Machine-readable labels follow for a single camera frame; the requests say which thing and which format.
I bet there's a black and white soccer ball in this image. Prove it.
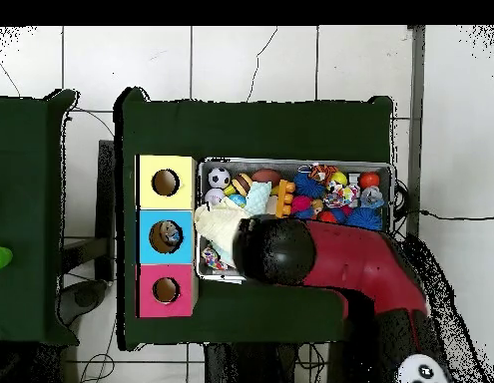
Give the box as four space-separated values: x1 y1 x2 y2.
206 166 232 190

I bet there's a brown toy football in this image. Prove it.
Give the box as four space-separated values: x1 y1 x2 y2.
249 168 281 187

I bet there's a toy burger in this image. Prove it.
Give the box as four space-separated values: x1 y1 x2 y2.
230 172 253 197

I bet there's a cream muslin cloth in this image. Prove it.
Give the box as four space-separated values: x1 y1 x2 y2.
193 196 251 256

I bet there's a wooden box with three holes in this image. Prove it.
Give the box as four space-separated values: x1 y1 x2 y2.
133 155 200 319

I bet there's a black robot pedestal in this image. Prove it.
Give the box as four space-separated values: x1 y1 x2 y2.
204 342 299 383

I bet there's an orange striped tiger plush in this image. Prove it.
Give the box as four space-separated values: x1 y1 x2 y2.
307 163 338 184

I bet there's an orange plastic building block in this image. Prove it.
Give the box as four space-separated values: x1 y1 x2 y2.
269 178 296 219

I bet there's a silver mesh bin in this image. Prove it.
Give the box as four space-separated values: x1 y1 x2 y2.
195 158 393 285

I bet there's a white baseball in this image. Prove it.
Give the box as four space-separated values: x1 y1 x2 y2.
203 187 227 205

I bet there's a black floor cable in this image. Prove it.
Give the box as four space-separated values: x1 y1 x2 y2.
405 208 494 221

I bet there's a mint green muslin cloth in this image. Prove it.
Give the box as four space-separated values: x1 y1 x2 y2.
243 180 272 218

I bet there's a grey metal rail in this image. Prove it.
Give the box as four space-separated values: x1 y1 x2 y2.
405 25 427 240

